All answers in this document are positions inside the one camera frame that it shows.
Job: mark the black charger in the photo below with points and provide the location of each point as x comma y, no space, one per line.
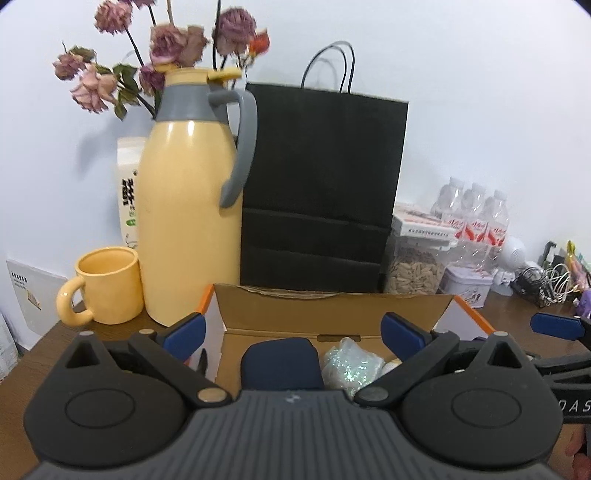
549,253

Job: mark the person's right hand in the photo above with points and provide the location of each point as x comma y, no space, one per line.
575,454

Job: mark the glittery clear bag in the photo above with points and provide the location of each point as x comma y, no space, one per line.
351,369

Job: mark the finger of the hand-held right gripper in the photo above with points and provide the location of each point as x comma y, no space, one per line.
554,325
568,367

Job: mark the black paper bag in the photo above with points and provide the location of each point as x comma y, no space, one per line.
318,175

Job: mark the white milk carton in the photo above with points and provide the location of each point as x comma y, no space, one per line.
129,184

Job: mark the white tin box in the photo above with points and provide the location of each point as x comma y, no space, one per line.
466,284

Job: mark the colourful small packets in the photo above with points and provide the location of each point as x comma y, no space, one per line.
575,263

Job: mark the white round figurine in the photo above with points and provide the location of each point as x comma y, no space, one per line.
512,251

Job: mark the white flat box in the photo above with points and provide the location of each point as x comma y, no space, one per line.
32,290

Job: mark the yellow thermos jug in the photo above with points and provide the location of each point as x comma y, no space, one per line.
184,207

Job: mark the purple packet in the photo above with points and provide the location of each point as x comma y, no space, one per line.
586,302

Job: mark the dried rose bouquet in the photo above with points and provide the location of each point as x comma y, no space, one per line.
178,44

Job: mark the clear seed container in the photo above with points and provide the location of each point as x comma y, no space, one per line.
413,272

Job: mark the red cardboard box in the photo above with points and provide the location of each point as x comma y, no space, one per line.
332,309

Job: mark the yellow mug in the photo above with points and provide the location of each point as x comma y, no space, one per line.
111,286

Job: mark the clear water bottle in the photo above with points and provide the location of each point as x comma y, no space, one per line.
496,212
450,196
473,203

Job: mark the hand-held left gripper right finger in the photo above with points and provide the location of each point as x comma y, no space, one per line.
401,333

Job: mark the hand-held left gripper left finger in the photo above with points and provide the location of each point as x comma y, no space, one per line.
187,330

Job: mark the navy blue pouch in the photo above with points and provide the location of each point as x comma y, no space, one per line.
281,364

